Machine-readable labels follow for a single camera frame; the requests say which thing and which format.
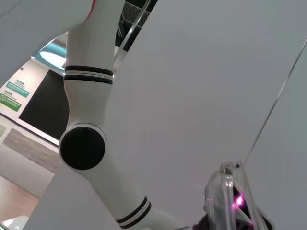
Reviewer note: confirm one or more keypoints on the clear white glasses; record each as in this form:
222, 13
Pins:
226, 182

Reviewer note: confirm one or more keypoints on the green wall poster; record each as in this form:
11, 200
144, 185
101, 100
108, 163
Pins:
9, 103

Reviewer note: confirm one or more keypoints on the teal oval ceiling light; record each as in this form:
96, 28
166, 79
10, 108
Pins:
51, 56

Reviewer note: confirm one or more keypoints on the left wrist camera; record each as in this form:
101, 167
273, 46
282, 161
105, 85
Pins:
240, 200

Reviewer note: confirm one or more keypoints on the black ceiling grille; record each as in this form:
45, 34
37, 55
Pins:
134, 19

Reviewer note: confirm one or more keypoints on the white box device green light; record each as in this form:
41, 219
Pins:
14, 222

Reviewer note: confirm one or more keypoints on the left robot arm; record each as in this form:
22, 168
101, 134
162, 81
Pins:
88, 107

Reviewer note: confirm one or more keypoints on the black wall panel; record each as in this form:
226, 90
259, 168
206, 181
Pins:
45, 107

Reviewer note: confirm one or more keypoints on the green textured sample panel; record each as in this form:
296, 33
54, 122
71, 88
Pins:
2, 130

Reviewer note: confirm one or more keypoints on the grey textured sample panel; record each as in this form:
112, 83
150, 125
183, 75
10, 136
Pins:
28, 148

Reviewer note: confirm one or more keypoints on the teal wall poster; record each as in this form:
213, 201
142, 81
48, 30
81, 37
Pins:
18, 88

